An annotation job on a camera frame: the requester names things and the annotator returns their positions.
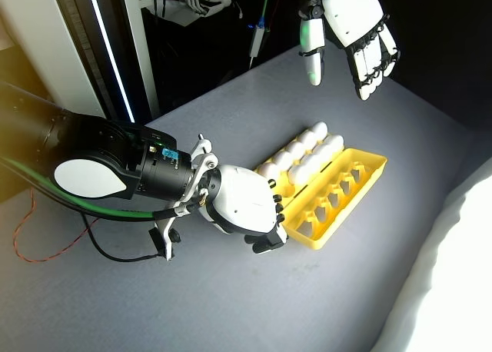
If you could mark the bright white cloth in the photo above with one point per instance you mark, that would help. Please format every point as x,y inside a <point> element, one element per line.
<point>453,275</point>

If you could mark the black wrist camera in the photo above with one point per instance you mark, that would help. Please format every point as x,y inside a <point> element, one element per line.
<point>163,240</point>

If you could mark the grey table cloth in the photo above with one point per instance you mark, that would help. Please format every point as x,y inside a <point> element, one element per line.
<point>173,298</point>

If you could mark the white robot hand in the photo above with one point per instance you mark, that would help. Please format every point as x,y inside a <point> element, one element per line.
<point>242,200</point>
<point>353,14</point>

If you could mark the yellow plastic egg carton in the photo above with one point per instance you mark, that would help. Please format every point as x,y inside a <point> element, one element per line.
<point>346,190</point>

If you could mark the white adapter box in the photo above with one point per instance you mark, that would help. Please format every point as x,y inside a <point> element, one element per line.
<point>256,40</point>

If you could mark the white cabinet frame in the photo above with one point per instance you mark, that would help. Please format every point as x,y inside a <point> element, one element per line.
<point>46,40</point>

